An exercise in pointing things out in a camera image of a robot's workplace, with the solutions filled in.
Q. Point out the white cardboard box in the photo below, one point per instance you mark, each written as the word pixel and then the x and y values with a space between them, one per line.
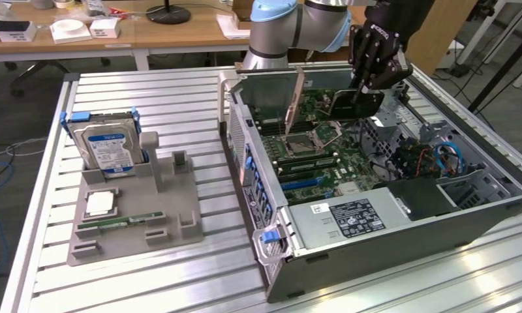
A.
pixel 104 29

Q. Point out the open metal socket cover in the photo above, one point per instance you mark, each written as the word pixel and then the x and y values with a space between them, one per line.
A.
pixel 329 130

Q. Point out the wooden desk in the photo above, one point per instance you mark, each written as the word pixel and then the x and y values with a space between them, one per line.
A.
pixel 69 49

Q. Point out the black round lamp base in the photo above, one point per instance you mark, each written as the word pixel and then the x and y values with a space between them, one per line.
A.
pixel 168 16

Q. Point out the CPU socket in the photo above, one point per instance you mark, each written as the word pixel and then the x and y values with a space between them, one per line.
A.
pixel 300 145

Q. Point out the white table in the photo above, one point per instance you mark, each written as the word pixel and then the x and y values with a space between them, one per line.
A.
pixel 504 19

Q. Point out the wooden cabinet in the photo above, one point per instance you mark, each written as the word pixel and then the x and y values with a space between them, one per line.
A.
pixel 443 39

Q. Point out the grey disk bay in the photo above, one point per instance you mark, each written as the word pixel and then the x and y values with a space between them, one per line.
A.
pixel 474 192

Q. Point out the hard disk with blue caddy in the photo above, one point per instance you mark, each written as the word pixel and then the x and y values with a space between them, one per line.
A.
pixel 108 150

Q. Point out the metal drive cage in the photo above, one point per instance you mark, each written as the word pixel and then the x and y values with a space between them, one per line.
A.
pixel 391 130

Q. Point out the grey corner bracket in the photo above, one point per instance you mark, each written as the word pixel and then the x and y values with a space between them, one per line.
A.
pixel 225 91

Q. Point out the grey parts rack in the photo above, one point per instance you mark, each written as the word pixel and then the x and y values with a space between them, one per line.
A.
pixel 156 228

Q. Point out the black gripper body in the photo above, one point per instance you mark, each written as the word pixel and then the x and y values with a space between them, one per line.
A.
pixel 399 16

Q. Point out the open black PC case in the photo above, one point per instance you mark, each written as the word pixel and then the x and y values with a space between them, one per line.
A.
pixel 373 261

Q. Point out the white paper stack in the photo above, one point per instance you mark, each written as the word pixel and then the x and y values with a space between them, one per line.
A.
pixel 234 29

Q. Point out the black stand pole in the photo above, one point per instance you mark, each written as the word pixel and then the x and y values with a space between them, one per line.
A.
pixel 504 71

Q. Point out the black graphics card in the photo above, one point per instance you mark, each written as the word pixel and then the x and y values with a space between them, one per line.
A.
pixel 356 107

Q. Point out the grey power supply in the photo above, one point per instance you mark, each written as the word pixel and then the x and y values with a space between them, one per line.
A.
pixel 321 225

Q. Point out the white square holder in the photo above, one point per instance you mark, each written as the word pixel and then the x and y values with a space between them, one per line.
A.
pixel 70 31

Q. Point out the blue expansion slot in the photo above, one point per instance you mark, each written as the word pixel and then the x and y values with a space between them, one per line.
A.
pixel 301 184

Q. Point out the white box with black top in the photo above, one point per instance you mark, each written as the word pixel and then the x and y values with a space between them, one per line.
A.
pixel 14 32

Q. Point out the green RAM stick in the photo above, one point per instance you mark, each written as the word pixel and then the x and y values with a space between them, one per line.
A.
pixel 121 221

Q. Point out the silver CPU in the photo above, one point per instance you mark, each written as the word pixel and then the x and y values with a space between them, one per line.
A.
pixel 100 203

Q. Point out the black office chair base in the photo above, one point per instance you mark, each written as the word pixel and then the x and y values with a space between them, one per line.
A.
pixel 30 71

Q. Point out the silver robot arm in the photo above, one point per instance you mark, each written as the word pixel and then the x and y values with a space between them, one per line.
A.
pixel 287 29

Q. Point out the silver chipset heatsink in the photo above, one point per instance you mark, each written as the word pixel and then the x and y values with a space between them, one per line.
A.
pixel 348 188

